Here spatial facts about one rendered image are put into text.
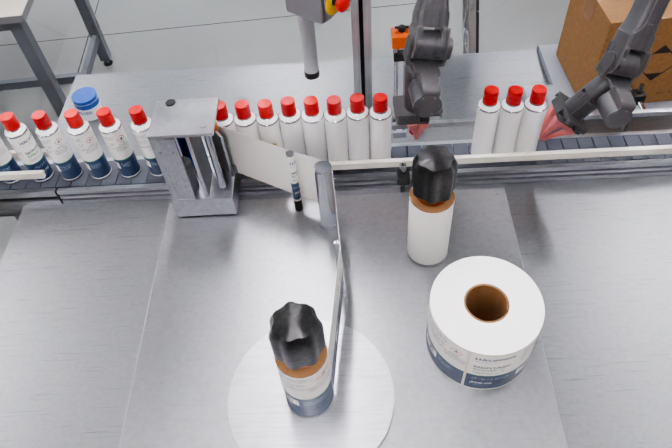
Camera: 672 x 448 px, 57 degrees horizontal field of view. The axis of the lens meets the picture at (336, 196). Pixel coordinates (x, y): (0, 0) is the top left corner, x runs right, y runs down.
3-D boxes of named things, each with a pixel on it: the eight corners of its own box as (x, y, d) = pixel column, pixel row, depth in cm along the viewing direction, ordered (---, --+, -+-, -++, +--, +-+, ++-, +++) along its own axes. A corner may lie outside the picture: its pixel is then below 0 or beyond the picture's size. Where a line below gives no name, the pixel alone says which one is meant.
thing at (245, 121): (244, 173, 153) (228, 112, 137) (246, 158, 156) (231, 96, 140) (265, 172, 152) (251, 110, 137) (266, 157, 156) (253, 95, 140)
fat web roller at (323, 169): (318, 230, 140) (311, 175, 126) (318, 214, 143) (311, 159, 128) (339, 229, 140) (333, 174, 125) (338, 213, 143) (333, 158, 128)
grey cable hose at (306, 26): (304, 80, 144) (294, 1, 128) (304, 70, 146) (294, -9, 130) (319, 79, 144) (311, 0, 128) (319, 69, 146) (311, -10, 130)
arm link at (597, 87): (618, 74, 137) (603, 64, 134) (630, 95, 133) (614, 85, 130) (593, 94, 141) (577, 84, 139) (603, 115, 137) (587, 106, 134)
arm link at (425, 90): (451, 32, 120) (408, 30, 119) (464, 69, 113) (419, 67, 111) (435, 81, 129) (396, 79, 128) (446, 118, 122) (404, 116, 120)
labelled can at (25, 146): (37, 168, 158) (-2, 109, 142) (56, 167, 158) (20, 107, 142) (31, 183, 155) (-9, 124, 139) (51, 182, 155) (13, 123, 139)
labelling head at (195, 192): (178, 217, 145) (145, 139, 125) (186, 175, 153) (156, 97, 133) (237, 214, 144) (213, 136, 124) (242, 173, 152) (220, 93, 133)
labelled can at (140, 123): (148, 178, 154) (121, 117, 138) (152, 162, 157) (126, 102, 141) (169, 177, 153) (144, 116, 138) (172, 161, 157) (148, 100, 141)
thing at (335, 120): (328, 170, 152) (322, 107, 136) (328, 154, 155) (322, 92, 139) (349, 169, 151) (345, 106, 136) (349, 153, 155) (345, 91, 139)
